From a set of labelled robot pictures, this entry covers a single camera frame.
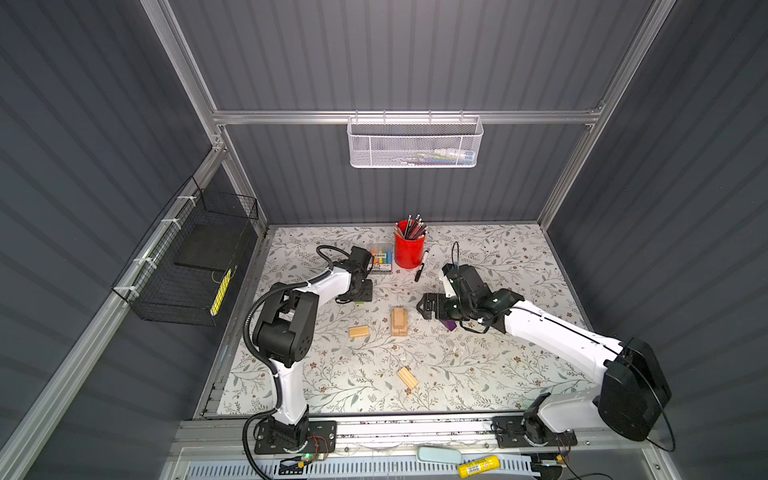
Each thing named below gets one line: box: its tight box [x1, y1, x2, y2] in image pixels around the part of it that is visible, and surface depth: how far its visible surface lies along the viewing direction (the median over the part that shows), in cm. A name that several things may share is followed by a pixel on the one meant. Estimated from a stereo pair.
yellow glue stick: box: [457, 455, 501, 479], surface depth 69 cm
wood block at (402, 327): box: [396, 318, 409, 337], surface depth 91 cm
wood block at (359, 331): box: [349, 326, 369, 337], surface depth 93 cm
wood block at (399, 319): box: [391, 308, 409, 329], surface depth 91 cm
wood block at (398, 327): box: [392, 318, 405, 337], surface depth 91 cm
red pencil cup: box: [394, 220, 426, 269], surface depth 104 cm
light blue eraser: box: [417, 446, 462, 464], surface depth 71 cm
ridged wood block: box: [398, 366, 419, 389], surface depth 84 cm
